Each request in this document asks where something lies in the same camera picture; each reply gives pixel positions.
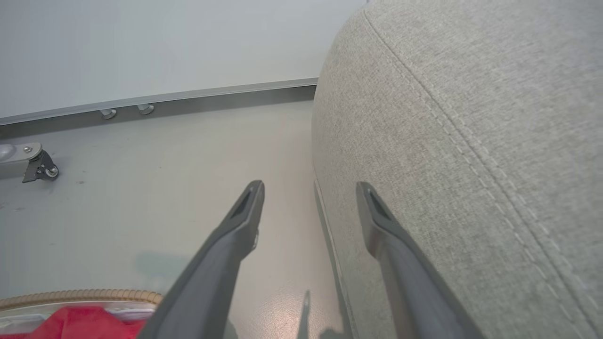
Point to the silver metal leg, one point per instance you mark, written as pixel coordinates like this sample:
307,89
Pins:
14,160

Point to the red clothing with white trim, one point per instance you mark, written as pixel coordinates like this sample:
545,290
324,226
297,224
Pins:
80,324

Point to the small metal rail foot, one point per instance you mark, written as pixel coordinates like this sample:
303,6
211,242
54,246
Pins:
108,113
145,108

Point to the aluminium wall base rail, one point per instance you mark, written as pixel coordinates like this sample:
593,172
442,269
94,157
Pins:
198,100

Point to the dark grey caster wheel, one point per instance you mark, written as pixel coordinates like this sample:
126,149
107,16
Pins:
43,169

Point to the white basket liner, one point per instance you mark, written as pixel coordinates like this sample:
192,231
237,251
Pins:
28,313

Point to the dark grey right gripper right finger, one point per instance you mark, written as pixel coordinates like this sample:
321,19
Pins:
405,282

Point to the white basket with beige rim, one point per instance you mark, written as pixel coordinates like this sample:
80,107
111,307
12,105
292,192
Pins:
85,295

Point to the grey sofa cushion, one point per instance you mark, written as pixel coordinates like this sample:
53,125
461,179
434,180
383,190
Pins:
471,141

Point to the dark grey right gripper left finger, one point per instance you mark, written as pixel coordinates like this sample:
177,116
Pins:
212,273

